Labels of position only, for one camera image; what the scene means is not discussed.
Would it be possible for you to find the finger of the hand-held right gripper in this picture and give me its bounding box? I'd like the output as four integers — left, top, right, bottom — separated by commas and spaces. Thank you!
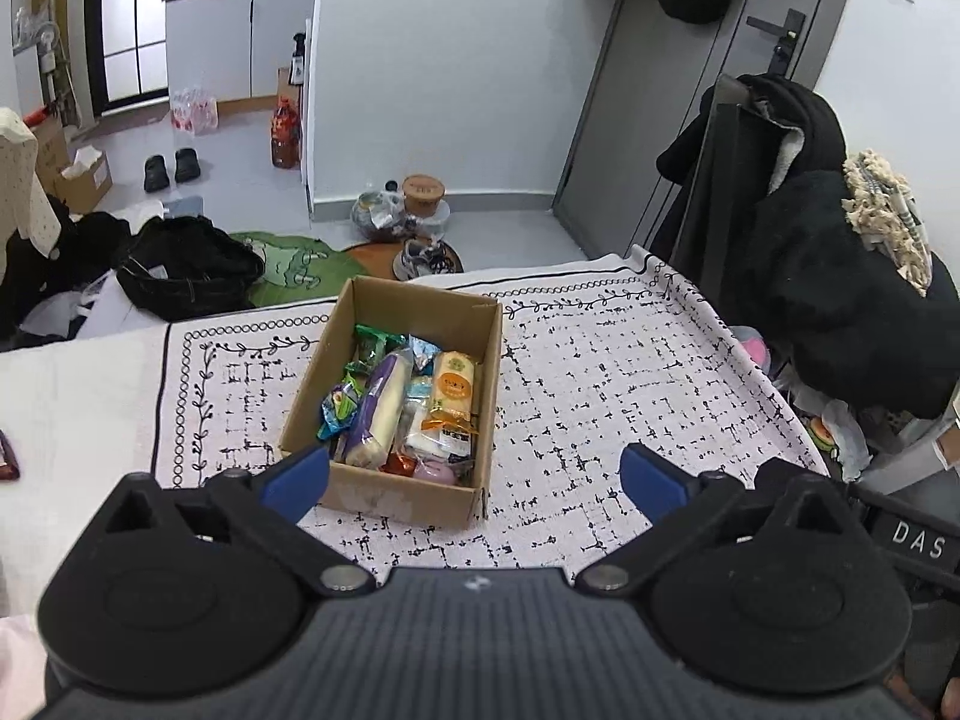
754, 456, 852, 500

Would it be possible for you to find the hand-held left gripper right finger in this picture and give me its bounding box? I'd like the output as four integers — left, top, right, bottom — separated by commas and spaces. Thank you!
574, 442, 852, 599

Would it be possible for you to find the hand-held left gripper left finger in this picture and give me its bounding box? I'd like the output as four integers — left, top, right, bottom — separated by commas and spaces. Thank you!
101, 444, 380, 600

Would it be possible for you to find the small blue snack packet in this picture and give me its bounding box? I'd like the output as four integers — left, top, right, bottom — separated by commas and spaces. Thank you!
317, 379, 366, 441

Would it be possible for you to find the purple snack packet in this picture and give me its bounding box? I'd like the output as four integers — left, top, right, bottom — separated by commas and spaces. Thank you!
341, 351, 415, 470

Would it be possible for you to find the brown cardboard box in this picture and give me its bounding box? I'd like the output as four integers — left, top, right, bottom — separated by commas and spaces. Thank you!
279, 276, 503, 530

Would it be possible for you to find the white snack packet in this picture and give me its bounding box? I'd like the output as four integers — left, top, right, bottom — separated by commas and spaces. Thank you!
405, 397, 477, 466

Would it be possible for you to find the large green snack packet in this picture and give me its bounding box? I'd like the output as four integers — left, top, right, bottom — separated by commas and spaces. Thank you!
354, 324, 406, 365

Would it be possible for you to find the yellow bread packet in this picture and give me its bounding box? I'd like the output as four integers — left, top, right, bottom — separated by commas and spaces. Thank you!
420, 351, 479, 437

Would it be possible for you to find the white plastic bag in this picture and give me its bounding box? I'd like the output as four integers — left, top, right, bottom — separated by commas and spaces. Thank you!
817, 397, 871, 481

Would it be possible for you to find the silver metal table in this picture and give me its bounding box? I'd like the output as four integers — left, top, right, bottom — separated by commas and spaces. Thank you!
862, 390, 960, 496

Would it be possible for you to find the white black-patterned blanket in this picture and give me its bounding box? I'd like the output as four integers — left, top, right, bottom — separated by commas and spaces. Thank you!
150, 244, 833, 586

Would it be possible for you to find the pink toy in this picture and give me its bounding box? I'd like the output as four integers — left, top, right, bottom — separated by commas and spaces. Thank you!
731, 326, 773, 372

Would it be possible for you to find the black fleece coat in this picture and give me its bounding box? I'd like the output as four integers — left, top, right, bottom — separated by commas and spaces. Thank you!
739, 169, 960, 421

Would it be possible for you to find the green floor mat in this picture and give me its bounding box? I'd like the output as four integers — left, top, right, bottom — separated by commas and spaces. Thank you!
229, 231, 368, 308

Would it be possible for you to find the white bed sheet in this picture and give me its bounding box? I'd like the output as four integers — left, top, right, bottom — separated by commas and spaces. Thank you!
0, 326, 170, 620

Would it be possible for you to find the black bag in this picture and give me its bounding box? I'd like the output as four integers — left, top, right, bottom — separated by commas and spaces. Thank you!
116, 215, 267, 322

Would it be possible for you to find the grey sneaker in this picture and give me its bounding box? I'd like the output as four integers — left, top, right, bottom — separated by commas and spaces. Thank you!
391, 238, 458, 282

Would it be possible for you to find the beige knitted scarf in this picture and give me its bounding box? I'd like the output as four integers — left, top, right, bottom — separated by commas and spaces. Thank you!
840, 148, 935, 297

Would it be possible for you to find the clear bag of items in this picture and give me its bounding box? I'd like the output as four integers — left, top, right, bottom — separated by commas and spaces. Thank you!
351, 187, 410, 242

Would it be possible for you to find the black lined jacket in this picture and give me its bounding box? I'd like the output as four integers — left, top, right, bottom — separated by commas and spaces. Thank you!
656, 73, 845, 271

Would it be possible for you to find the brown paper tub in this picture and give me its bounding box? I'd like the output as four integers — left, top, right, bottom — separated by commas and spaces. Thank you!
401, 174, 445, 218

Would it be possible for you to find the black clothing pile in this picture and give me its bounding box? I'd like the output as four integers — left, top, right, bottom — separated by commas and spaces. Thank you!
0, 210, 132, 350

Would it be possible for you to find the grey door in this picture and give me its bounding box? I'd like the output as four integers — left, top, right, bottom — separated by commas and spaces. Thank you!
551, 0, 863, 256

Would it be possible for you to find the small open cardboard carton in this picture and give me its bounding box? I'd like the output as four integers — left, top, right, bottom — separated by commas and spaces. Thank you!
52, 146, 113, 215

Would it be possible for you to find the pack of water bottles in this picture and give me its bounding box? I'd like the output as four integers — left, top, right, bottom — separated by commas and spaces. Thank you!
169, 85, 220, 136

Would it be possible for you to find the grey chair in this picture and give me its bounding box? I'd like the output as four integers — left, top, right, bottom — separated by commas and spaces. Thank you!
712, 73, 755, 113

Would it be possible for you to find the cream dotted garment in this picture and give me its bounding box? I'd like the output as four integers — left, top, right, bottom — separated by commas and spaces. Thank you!
0, 106, 65, 256

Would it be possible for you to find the white kitchen cabinet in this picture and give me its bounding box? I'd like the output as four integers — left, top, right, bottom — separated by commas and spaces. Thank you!
163, 0, 323, 102

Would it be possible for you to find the black framed glass door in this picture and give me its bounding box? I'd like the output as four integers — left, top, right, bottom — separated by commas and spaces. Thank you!
82, 0, 177, 117

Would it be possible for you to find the black door handle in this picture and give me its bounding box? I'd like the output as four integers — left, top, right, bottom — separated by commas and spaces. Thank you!
746, 9, 807, 76

